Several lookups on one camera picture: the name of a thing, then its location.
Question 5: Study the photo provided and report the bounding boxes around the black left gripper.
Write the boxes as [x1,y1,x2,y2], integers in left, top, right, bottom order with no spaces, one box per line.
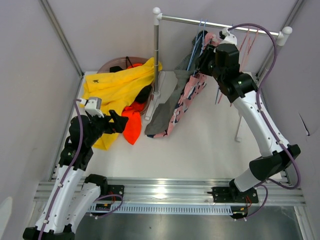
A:
[85,109,128,147]

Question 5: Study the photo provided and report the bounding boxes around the orange shorts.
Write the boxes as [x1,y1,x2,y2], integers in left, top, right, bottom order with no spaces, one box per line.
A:
[121,63,145,146]

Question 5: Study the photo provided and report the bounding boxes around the pink wire hanger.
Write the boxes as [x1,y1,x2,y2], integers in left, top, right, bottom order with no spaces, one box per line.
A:
[243,29,258,67]
[239,30,251,72]

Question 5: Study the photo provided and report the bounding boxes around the yellow shorts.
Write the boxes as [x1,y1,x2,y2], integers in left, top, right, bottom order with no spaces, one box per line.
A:
[82,57,163,151]

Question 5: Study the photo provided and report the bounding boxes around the pink shark print shorts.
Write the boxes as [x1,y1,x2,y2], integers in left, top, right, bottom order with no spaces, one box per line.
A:
[147,31,221,140]

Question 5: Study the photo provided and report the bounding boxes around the black shorts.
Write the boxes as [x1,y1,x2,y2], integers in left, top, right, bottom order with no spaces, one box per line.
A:
[109,56,152,104]

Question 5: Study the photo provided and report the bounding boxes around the grey shorts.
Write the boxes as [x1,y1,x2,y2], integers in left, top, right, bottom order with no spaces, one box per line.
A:
[144,31,206,136]

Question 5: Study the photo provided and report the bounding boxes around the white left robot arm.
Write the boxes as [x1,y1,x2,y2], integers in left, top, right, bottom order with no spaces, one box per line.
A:
[22,110,129,240]

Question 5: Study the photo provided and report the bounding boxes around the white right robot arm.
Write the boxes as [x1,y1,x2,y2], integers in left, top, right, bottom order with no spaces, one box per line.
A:
[196,43,301,203]

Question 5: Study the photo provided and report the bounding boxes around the pink translucent plastic basin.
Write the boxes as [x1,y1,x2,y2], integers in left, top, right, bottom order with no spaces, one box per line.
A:
[97,56,155,116]

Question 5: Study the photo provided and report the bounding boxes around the metal clothes rack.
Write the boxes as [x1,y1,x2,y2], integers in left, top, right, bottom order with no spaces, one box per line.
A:
[144,7,293,138]

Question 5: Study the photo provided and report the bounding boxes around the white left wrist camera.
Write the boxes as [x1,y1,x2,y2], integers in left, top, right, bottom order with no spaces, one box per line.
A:
[80,97,104,118]

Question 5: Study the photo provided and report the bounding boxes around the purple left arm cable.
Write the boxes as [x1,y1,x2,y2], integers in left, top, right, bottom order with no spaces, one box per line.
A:
[37,98,88,240]

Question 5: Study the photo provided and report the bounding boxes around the white slotted cable duct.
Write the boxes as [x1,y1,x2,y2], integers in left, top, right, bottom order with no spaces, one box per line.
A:
[88,202,232,216]

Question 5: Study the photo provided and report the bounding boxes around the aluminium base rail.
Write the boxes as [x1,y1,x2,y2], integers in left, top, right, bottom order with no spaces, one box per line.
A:
[33,176,307,206]

